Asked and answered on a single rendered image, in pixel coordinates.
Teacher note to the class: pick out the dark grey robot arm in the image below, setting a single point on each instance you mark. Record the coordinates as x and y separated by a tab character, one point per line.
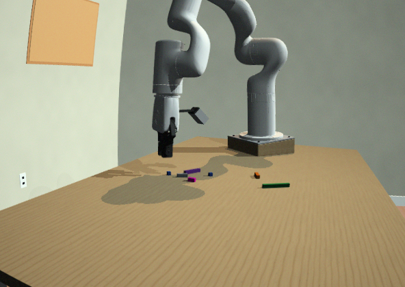
172	63

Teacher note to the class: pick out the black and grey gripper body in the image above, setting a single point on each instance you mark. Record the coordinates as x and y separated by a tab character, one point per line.
164	108

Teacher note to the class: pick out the green rod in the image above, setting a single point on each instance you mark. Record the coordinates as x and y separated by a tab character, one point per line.
280	185

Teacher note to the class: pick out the purple rod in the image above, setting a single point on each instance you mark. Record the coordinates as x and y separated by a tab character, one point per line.
192	171

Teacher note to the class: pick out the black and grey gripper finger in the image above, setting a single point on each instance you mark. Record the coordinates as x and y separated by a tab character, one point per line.
167	146
160	141

